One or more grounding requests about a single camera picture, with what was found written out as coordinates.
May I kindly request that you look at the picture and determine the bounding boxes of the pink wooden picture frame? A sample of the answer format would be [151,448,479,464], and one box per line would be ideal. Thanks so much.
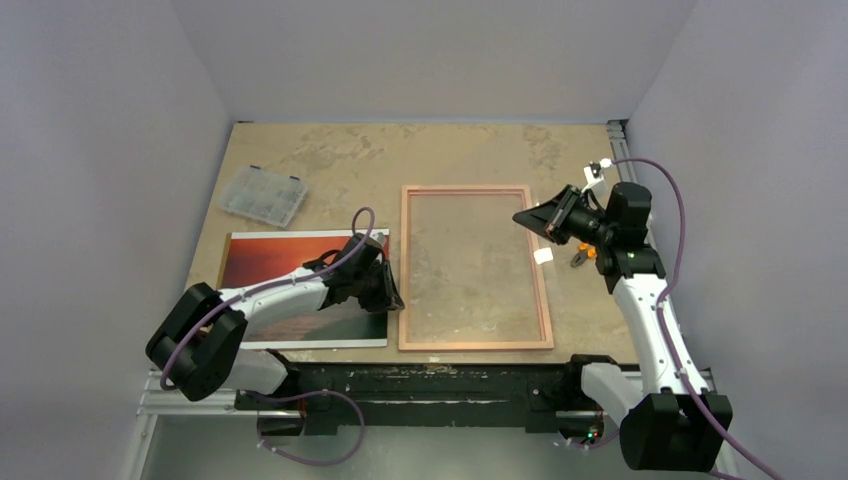
[398,184,556,352]

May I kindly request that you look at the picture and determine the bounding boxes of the clear glass pane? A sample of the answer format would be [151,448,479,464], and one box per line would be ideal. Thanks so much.
[405,190,549,346]

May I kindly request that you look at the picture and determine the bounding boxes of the sunset photo print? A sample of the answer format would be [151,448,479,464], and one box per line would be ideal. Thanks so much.
[218,230,388,350]

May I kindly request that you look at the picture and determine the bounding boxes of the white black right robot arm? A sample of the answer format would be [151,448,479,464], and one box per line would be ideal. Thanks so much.
[513,182,733,472]

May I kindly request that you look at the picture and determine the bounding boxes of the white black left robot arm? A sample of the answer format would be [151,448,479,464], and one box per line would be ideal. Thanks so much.
[145,229,404,409]

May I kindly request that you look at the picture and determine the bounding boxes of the yellow black pliers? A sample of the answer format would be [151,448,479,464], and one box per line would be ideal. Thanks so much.
[570,243,597,268]

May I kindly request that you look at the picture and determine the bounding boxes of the clear plastic organizer box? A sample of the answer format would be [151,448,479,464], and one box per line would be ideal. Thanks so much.
[217,165,308,229]

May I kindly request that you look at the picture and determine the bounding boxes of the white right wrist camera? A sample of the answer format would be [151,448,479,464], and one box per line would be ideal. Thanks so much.
[581,158,613,197]

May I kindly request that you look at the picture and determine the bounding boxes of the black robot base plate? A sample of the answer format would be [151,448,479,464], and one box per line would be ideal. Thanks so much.
[235,363,614,443]

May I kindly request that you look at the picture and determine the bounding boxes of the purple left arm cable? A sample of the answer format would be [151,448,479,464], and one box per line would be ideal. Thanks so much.
[158,207,367,468]

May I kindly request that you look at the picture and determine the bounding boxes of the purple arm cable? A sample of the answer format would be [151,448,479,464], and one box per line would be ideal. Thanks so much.
[553,156,786,480]
[158,207,367,468]

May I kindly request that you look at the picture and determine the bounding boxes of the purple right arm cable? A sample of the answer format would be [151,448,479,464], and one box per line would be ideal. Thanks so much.
[553,156,786,480]

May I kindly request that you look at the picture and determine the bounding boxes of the aluminium rail frame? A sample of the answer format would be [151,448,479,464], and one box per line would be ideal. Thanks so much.
[145,158,733,477]

